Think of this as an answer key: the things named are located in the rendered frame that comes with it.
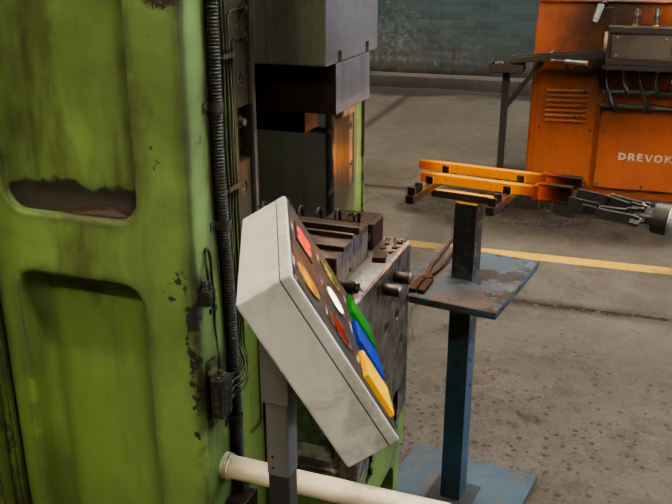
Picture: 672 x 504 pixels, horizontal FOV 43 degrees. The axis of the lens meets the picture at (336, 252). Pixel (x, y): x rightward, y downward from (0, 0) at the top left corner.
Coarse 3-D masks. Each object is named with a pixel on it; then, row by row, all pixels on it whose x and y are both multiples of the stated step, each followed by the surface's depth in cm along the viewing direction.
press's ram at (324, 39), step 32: (256, 0) 151; (288, 0) 149; (320, 0) 147; (352, 0) 159; (256, 32) 153; (288, 32) 151; (320, 32) 149; (352, 32) 161; (288, 64) 153; (320, 64) 151
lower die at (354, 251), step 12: (300, 216) 191; (312, 228) 180; (360, 228) 181; (324, 240) 176; (336, 240) 176; (348, 240) 176; (360, 240) 182; (324, 252) 172; (336, 252) 172; (348, 252) 175; (360, 252) 183; (336, 264) 169; (348, 264) 176; (336, 276) 170
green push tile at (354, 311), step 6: (348, 294) 136; (348, 300) 134; (348, 306) 132; (354, 306) 134; (354, 312) 130; (360, 312) 137; (354, 318) 130; (360, 318) 133; (360, 324) 131; (366, 324) 136; (366, 330) 132; (372, 336) 135; (372, 342) 132
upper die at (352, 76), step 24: (264, 72) 161; (288, 72) 159; (312, 72) 157; (336, 72) 156; (360, 72) 169; (264, 96) 162; (288, 96) 161; (312, 96) 159; (336, 96) 157; (360, 96) 170
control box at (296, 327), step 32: (256, 224) 128; (288, 224) 121; (256, 256) 115; (288, 256) 108; (320, 256) 134; (256, 288) 104; (288, 288) 102; (320, 288) 117; (256, 320) 104; (288, 320) 104; (320, 320) 105; (352, 320) 129; (288, 352) 106; (320, 352) 106; (352, 352) 113; (320, 384) 107; (352, 384) 108; (320, 416) 109; (352, 416) 109; (384, 416) 110; (352, 448) 111
